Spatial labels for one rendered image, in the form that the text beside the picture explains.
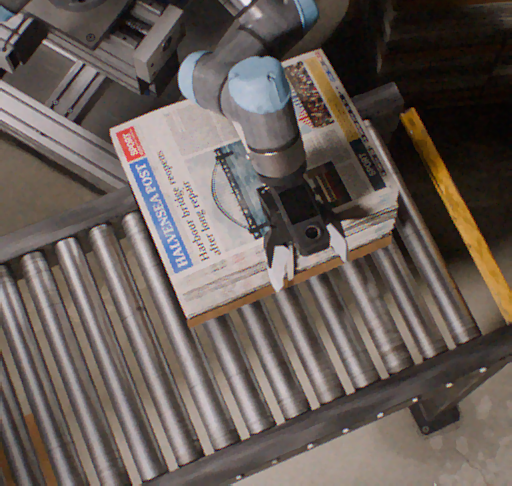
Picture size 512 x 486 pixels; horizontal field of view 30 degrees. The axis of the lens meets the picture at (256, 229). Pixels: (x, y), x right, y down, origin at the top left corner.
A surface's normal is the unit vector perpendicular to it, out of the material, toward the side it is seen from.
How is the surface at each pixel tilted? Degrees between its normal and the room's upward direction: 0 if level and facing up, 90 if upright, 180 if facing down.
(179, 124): 7
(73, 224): 0
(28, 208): 0
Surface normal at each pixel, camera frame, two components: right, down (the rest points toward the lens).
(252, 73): -0.23, -0.75
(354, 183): -0.05, -0.40
